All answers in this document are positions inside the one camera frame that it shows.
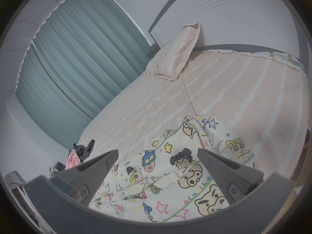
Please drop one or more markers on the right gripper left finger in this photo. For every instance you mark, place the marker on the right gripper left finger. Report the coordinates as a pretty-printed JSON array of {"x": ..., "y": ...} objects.
[{"x": 81, "y": 180}]

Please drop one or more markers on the white printed pyjama top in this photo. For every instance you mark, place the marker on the white printed pyjama top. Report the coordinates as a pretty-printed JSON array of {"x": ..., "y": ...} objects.
[{"x": 165, "y": 179}]

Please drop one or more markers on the bed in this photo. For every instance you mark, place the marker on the bed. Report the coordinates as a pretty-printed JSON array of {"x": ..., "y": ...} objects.
[{"x": 219, "y": 86}]

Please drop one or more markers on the grey bedside table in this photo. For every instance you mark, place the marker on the grey bedside table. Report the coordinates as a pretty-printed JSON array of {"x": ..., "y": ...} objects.
[{"x": 154, "y": 50}]

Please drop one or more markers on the blue-green curtain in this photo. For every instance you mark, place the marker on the blue-green curtain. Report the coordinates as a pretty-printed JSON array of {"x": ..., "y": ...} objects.
[
  {"x": 92, "y": 45},
  {"x": 48, "y": 101}
]

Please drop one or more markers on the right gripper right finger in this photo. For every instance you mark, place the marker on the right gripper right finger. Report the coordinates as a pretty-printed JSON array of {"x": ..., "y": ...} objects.
[{"x": 229, "y": 179}]

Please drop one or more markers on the pile of clothes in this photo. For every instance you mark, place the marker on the pile of clothes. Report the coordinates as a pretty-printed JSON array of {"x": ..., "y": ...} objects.
[{"x": 78, "y": 155}]

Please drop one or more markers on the pink striped pillow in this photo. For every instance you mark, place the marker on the pink striped pillow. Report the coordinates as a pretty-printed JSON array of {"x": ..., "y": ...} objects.
[{"x": 173, "y": 55}]

